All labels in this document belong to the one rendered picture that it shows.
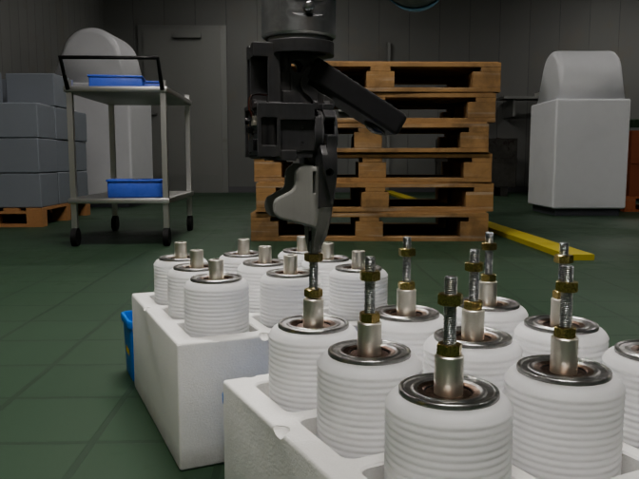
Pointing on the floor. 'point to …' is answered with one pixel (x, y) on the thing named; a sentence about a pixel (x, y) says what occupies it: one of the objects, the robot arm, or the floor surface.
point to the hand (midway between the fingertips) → (319, 239)
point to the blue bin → (128, 341)
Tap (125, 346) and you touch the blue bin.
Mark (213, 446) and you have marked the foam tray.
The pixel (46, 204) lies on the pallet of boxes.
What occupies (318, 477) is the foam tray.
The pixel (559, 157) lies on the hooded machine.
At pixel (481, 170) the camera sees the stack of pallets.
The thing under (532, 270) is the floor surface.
